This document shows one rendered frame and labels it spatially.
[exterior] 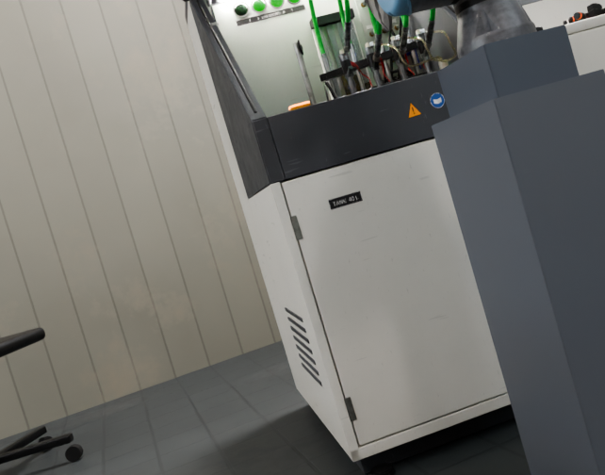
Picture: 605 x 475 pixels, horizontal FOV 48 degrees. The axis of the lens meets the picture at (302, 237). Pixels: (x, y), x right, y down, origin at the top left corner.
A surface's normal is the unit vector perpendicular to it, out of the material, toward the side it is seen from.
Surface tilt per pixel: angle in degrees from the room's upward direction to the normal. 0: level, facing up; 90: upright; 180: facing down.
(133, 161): 90
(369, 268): 90
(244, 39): 90
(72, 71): 90
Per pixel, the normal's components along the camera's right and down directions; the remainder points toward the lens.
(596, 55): 0.17, 0.00
